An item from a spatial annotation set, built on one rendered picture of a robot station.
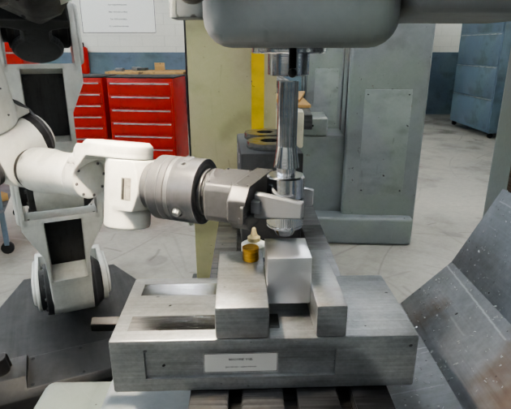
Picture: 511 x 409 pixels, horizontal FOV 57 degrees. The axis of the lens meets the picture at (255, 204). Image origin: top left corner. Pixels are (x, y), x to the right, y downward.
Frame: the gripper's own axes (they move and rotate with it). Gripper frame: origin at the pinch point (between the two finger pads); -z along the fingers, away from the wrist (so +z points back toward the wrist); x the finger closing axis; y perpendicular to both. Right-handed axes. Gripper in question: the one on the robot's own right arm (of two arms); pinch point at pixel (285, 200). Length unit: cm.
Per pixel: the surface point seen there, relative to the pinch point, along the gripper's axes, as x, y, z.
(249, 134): 39.7, -0.4, 19.4
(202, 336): -13.7, 12.4, 5.4
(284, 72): -2.4, -15.7, -0.1
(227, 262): -2.8, 8.4, 6.8
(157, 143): 383, 84, 252
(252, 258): -1.8, 7.8, 3.7
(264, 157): 28.2, 1.7, 12.3
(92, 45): 738, -15, 598
